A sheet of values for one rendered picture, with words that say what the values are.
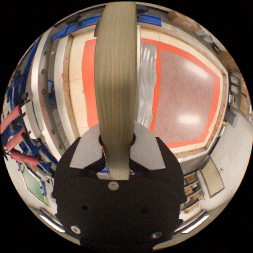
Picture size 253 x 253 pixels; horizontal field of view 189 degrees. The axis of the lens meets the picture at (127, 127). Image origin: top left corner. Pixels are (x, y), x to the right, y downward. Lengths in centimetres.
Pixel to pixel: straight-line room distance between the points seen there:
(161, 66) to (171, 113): 16
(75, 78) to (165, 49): 28
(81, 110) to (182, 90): 33
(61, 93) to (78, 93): 6
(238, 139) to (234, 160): 74
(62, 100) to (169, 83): 31
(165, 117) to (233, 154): 366
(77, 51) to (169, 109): 35
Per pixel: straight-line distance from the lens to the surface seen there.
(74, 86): 28
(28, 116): 32
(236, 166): 390
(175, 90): 29
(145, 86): 24
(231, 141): 378
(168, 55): 29
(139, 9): 25
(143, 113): 26
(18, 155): 71
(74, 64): 29
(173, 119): 32
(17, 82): 69
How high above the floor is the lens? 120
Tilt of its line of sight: 58 degrees down
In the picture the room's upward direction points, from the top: 175 degrees clockwise
